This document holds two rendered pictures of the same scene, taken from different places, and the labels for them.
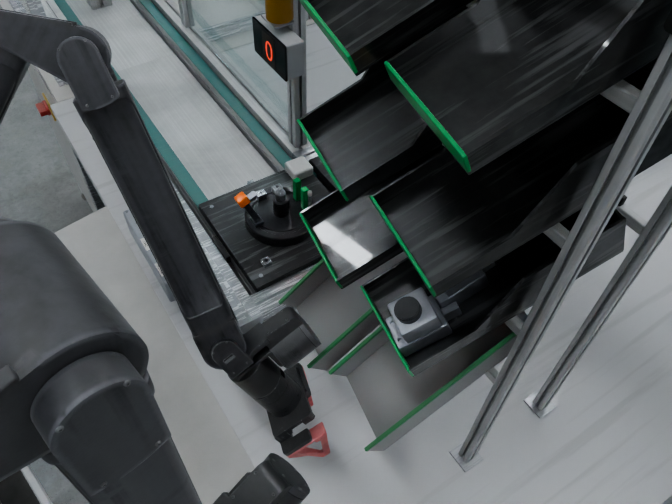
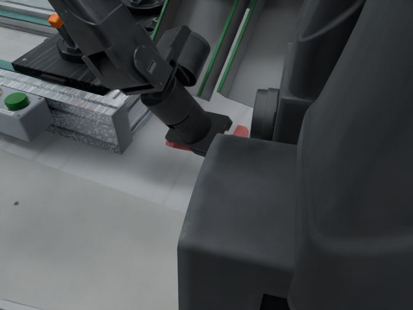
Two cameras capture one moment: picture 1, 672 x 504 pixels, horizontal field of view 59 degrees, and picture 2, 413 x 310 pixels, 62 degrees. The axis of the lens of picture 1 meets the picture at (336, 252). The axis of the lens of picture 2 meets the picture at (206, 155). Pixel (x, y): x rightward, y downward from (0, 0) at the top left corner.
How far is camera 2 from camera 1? 0.53 m
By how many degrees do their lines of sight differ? 22
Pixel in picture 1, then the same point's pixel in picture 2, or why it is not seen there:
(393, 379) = (269, 69)
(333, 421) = not seen: hidden behind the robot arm
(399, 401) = not seen: hidden behind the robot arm
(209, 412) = (121, 202)
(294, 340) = (192, 47)
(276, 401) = (198, 118)
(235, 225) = (55, 62)
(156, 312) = (18, 163)
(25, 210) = not seen: outside the picture
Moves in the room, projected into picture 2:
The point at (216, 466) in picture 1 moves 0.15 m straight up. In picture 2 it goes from (158, 232) to (147, 171)
